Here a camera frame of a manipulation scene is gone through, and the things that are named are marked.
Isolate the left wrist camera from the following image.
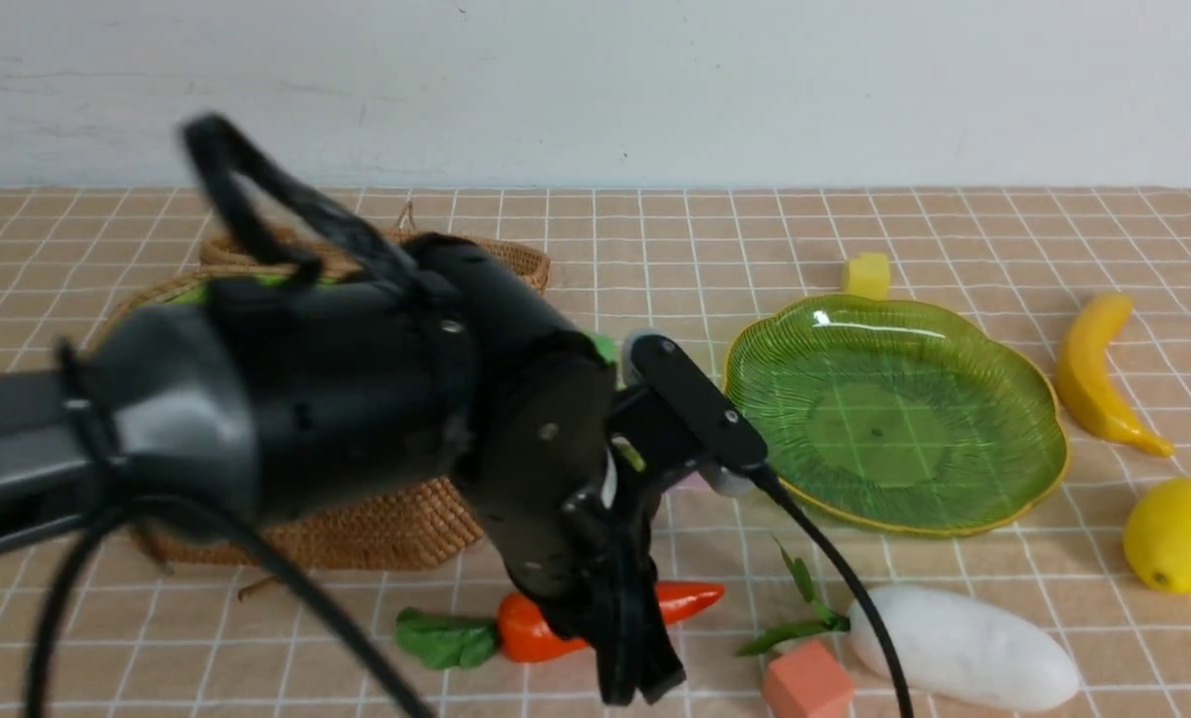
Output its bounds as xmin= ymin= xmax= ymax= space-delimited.
xmin=605 ymin=327 xmax=768 ymax=497

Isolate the woven wicker basket lid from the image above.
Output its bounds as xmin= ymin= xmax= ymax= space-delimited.
xmin=198 ymin=201 xmax=551 ymax=292

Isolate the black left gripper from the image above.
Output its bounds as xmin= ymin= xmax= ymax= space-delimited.
xmin=456 ymin=339 xmax=685 ymax=706

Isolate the orange foam cube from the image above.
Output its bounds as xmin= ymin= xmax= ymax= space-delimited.
xmin=761 ymin=639 xmax=855 ymax=717

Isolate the yellow toy banana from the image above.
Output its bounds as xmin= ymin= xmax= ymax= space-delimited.
xmin=1054 ymin=292 xmax=1176 ymax=458

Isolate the green glass leaf plate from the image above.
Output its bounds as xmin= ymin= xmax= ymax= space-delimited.
xmin=722 ymin=292 xmax=1070 ymax=538

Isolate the yellow toy lemon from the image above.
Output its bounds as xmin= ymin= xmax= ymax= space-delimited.
xmin=1121 ymin=477 xmax=1191 ymax=594

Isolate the green foam cube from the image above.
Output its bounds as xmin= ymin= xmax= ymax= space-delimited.
xmin=587 ymin=332 xmax=619 ymax=366

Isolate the black cable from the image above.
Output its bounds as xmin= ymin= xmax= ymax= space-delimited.
xmin=750 ymin=469 xmax=918 ymax=718

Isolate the orange toy carrot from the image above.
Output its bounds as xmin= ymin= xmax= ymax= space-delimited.
xmin=395 ymin=580 xmax=727 ymax=672

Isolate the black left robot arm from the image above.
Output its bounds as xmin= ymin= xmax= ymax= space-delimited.
xmin=0 ymin=233 xmax=694 ymax=717

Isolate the woven wicker basket green lining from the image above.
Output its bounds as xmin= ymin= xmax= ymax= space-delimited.
xmin=88 ymin=266 xmax=485 ymax=572

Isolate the yellow foam cube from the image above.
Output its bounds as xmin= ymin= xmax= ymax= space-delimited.
xmin=841 ymin=251 xmax=891 ymax=301

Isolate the white toy radish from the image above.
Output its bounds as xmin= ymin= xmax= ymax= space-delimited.
xmin=736 ymin=548 xmax=1081 ymax=713

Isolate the pink foam cube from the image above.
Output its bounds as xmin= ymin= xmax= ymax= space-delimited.
xmin=676 ymin=470 xmax=711 ymax=491

